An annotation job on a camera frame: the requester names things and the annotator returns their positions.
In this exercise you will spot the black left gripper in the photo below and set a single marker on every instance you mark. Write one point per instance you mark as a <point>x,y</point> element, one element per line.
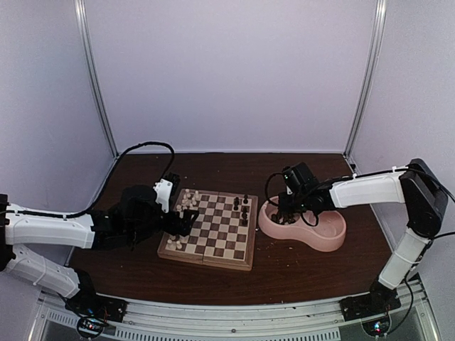
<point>185,223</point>

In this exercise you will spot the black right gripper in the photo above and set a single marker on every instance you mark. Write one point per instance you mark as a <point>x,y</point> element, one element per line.
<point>285,209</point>

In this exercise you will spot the dark pawn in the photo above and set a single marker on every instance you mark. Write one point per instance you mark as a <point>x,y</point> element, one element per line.
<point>237,201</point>

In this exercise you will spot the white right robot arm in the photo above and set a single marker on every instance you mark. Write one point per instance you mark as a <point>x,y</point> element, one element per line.
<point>414,187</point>

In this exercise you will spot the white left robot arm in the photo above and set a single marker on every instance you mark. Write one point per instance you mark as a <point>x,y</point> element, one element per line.
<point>21,226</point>

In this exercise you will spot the white chess pieces row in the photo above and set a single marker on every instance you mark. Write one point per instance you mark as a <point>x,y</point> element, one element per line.
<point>185,214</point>

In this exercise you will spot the wooden chess board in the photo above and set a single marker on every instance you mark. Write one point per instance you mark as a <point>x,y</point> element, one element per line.
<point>216,238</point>

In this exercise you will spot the pink plastic double bowl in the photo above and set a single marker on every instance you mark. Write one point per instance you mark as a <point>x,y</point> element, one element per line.
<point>327,236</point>

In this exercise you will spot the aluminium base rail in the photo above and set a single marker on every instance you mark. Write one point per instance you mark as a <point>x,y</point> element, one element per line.
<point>312,320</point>

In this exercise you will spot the aluminium frame post right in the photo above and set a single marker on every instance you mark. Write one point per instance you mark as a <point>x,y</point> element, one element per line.
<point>368,77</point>

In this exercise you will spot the aluminium frame post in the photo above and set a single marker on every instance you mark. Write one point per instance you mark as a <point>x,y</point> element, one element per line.
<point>82,23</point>
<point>368,77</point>

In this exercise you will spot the aluminium frame post left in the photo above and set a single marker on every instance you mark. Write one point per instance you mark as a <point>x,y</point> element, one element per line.
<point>82,23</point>

